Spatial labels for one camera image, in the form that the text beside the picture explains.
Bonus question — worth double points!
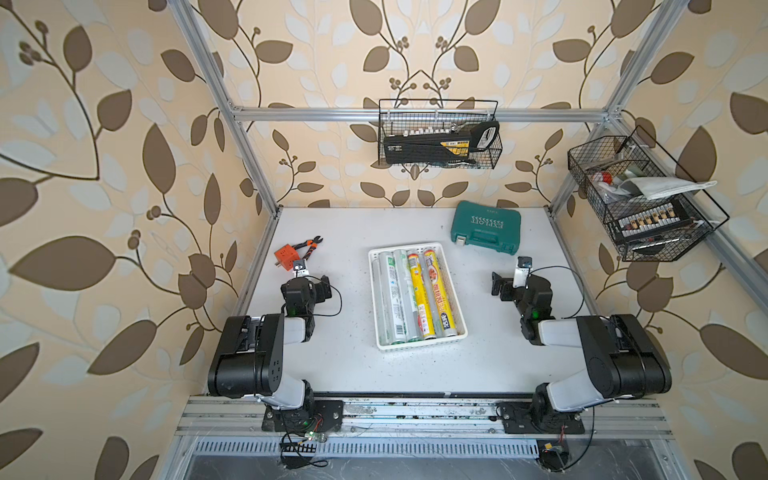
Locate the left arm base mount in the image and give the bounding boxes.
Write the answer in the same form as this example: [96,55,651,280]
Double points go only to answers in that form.
[261,399,344,434]

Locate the yellow wrap roll group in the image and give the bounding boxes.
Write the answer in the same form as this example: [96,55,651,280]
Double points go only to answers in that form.
[407,250,437,340]

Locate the orange black cutting pliers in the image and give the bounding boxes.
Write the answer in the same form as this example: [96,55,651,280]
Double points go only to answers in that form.
[293,235,323,261]

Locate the white paper in basket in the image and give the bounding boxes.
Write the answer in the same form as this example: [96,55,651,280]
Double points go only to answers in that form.
[618,177,717,200]

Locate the right black wire basket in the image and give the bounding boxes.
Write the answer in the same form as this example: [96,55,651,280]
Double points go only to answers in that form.
[568,126,730,262]

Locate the yellow wrap roll with salmon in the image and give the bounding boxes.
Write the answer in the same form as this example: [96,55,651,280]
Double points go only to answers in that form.
[426,249,458,337]

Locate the drill bit set box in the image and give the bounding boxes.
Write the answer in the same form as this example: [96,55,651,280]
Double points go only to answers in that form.
[616,201,694,240]

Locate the black wire basket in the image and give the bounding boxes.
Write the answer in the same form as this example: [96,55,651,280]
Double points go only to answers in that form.
[377,97,503,169]
[568,126,730,262]

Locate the aluminium front rail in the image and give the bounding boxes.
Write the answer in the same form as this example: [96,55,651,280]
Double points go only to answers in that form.
[176,396,673,440]

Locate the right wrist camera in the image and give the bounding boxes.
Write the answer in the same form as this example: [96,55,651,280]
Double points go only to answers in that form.
[513,256,532,288]

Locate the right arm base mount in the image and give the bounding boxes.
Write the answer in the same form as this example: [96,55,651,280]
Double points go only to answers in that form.
[497,402,585,435]

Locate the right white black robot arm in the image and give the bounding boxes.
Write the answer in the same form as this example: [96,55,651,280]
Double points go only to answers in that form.
[491,268,672,434]

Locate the back black wire basket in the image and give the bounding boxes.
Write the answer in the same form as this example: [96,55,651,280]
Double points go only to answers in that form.
[377,97,503,169]

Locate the white perforated plastic basket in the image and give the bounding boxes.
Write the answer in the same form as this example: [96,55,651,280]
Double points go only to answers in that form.
[368,241,468,352]

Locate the silver green wrap roll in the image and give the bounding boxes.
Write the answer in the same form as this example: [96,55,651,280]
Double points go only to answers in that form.
[379,252,407,344]

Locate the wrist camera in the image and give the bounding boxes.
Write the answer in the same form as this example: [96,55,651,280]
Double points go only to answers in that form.
[292,259,309,278]
[513,256,532,288]

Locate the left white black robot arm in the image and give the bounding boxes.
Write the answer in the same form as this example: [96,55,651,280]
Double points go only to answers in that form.
[207,275,333,433]

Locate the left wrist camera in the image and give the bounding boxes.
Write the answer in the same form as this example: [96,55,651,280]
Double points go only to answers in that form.
[292,259,309,278]

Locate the black yellow tool in basket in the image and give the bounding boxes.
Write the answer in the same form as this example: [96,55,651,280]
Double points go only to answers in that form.
[379,120,503,169]

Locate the green plastic tool case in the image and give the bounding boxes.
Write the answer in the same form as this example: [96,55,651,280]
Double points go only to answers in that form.
[450,201,522,255]

